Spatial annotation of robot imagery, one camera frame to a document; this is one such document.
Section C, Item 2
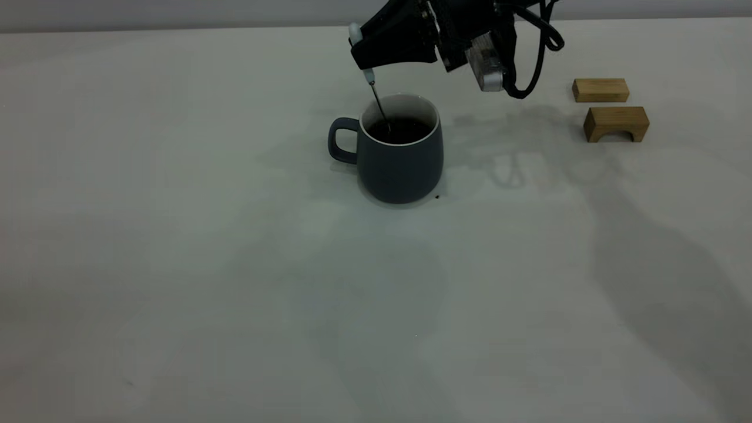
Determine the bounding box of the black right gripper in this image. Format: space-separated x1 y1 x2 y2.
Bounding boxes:
351 0 519 73

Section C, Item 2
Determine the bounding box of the white handled metal spoon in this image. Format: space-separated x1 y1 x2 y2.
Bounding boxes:
349 22 393 135

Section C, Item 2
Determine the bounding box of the dark grey ceramic mug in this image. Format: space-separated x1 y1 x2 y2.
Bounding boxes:
328 93 444 205

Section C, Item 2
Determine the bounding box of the flat wooden block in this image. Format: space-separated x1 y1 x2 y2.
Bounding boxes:
572 78 630 103

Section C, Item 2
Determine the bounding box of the arched wooden block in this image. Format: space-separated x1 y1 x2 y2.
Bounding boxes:
583 106 650 143

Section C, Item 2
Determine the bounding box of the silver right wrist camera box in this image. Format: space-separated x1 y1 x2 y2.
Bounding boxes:
466 31 506 93

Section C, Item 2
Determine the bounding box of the black right camera cable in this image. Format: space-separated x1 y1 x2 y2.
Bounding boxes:
496 0 566 100

